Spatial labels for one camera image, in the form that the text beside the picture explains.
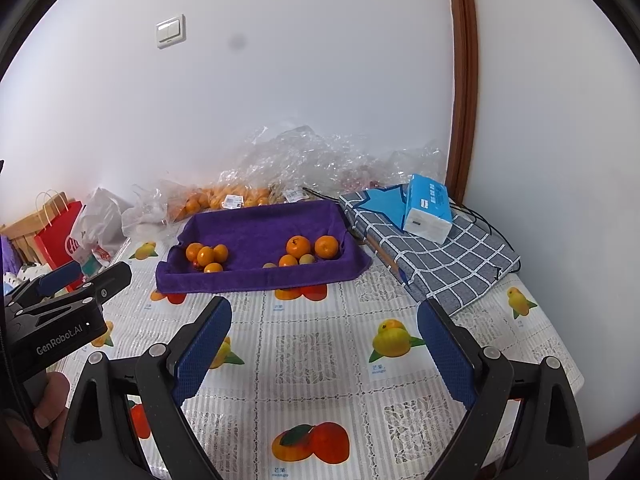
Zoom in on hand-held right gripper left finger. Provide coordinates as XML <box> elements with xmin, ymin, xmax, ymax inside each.
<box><xmin>57</xmin><ymin>296</ymin><xmax>234</xmax><ymax>480</ymax></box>

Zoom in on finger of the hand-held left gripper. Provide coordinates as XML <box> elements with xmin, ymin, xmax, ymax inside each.
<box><xmin>19</xmin><ymin>261</ymin><xmax>133</xmax><ymax>318</ymax></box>
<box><xmin>4</xmin><ymin>260</ymin><xmax>84</xmax><ymax>312</ymax></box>

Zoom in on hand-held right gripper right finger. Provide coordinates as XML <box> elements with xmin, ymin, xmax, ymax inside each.
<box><xmin>416</xmin><ymin>298</ymin><xmax>590</xmax><ymax>480</ymax></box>

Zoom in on purple cloth-lined tray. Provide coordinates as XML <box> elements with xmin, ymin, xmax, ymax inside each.
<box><xmin>155</xmin><ymin>200</ymin><xmax>373</xmax><ymax>296</ymax></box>

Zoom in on large orange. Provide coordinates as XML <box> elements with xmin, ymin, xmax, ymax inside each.
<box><xmin>314</xmin><ymin>235</ymin><xmax>340</xmax><ymax>261</ymax></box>

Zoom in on bagged red fruits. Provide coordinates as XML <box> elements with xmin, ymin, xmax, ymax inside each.
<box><xmin>340</xmin><ymin>164</ymin><xmax>382</xmax><ymax>192</ymax></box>

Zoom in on person's left hand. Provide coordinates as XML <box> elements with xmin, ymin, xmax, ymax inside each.
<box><xmin>31</xmin><ymin>372</ymin><xmax>72</xmax><ymax>458</ymax></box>

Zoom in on red paper bag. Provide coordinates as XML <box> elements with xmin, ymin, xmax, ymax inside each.
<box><xmin>33</xmin><ymin>190</ymin><xmax>84</xmax><ymax>292</ymax></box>

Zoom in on wooden crate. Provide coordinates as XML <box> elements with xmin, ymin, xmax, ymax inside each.
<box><xmin>0</xmin><ymin>209</ymin><xmax>51</xmax><ymax>267</ymax></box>

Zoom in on white plastic bag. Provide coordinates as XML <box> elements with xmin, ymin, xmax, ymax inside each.
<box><xmin>70</xmin><ymin>187</ymin><xmax>134</xmax><ymax>267</ymax></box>

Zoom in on grey checked cloth bag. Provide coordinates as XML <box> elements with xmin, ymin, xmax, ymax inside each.
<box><xmin>338</xmin><ymin>186</ymin><xmax>522</xmax><ymax>319</ymax></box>

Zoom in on fruit print tablecloth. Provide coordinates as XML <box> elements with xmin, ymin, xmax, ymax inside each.
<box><xmin>65</xmin><ymin>237</ymin><xmax>586</xmax><ymax>480</ymax></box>

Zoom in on bagged pile of oranges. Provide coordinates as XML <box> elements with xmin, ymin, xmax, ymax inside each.
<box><xmin>167</xmin><ymin>184</ymin><xmax>274</xmax><ymax>222</ymax></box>

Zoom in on blue white tissue pack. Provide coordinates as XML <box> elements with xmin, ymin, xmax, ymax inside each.
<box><xmin>402</xmin><ymin>174</ymin><xmax>454</xmax><ymax>242</ymax></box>

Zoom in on large crinkled clear plastic bag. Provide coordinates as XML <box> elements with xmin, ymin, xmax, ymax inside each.
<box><xmin>217</xmin><ymin>124</ymin><xmax>447</xmax><ymax>207</ymax></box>

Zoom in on black cable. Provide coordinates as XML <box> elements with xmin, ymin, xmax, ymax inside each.
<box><xmin>449</xmin><ymin>199</ymin><xmax>522</xmax><ymax>281</ymax></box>

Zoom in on white light switch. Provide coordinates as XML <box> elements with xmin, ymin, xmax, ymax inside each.
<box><xmin>155</xmin><ymin>14</ymin><xmax>187</xmax><ymax>50</ymax></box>

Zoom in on brown wooden door frame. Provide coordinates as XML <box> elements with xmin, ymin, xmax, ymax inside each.
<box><xmin>443</xmin><ymin>0</ymin><xmax>481</xmax><ymax>207</ymax></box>

